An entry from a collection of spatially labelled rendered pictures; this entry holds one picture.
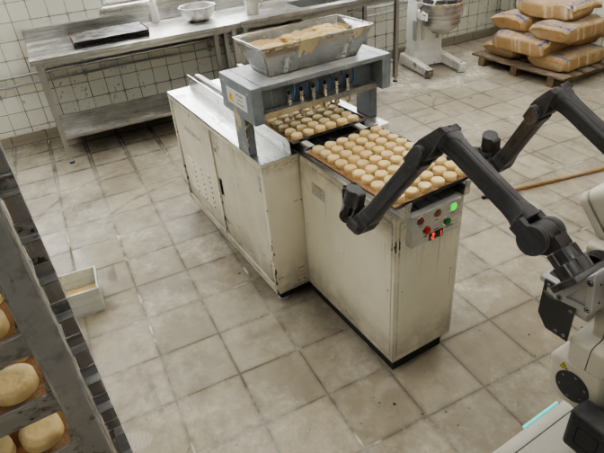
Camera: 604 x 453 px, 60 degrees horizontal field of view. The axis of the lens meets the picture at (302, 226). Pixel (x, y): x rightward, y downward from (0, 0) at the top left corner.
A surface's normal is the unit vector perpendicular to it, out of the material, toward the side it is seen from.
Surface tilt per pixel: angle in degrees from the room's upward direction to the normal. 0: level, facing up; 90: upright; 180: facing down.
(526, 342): 0
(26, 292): 90
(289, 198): 90
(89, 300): 90
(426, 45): 90
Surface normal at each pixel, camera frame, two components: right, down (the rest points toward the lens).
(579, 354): -0.85, 0.35
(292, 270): 0.51, 0.44
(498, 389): -0.07, -0.83
